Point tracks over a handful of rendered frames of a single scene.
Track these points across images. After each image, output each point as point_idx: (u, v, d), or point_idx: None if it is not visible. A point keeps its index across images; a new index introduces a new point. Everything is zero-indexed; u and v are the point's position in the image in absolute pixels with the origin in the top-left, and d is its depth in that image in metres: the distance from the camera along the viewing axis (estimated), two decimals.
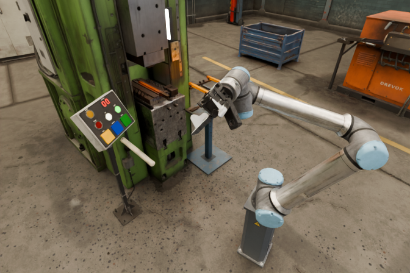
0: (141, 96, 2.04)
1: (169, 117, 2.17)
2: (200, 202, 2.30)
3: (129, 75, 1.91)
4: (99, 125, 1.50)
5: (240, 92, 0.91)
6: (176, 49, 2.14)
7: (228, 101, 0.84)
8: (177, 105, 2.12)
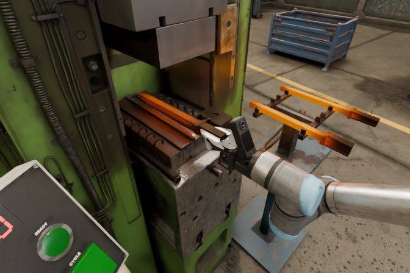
0: (146, 145, 0.78)
1: (213, 188, 0.91)
2: None
3: (113, 91, 0.65)
4: None
5: (279, 158, 0.62)
6: (231, 24, 0.89)
7: None
8: None
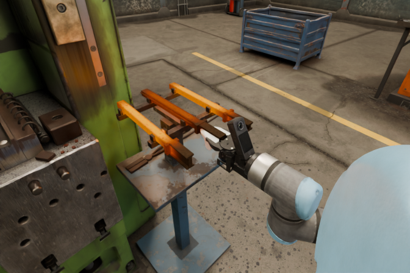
0: None
1: (50, 205, 0.76)
2: None
3: None
4: None
5: (277, 159, 0.61)
6: (66, 8, 0.73)
7: None
8: (68, 175, 0.72)
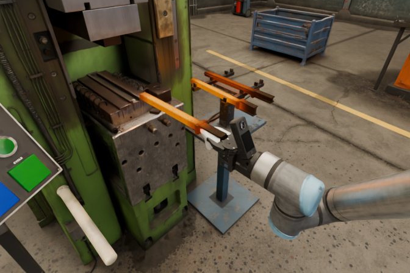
0: (94, 106, 1.00)
1: (154, 145, 1.13)
2: None
3: (61, 60, 0.87)
4: None
5: (279, 158, 0.62)
6: (167, 13, 1.10)
7: None
8: (169, 123, 1.09)
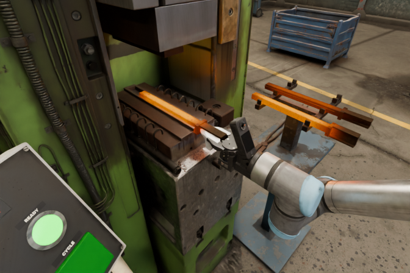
0: (146, 135, 0.76)
1: (215, 181, 0.89)
2: None
3: (110, 77, 0.63)
4: None
5: (279, 159, 0.62)
6: (233, 11, 0.86)
7: None
8: None
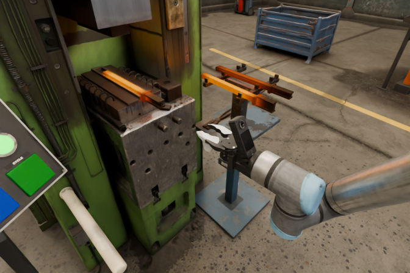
0: (100, 102, 0.93)
1: (164, 145, 1.05)
2: None
3: (66, 51, 0.80)
4: None
5: (279, 157, 0.62)
6: (178, 2, 1.03)
7: None
8: (181, 120, 1.01)
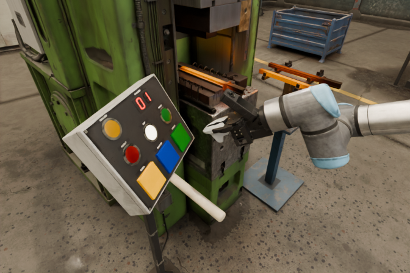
0: (191, 91, 1.16)
1: None
2: None
3: (176, 49, 1.03)
4: (133, 155, 0.62)
5: (279, 96, 0.64)
6: (247, 10, 1.26)
7: None
8: None
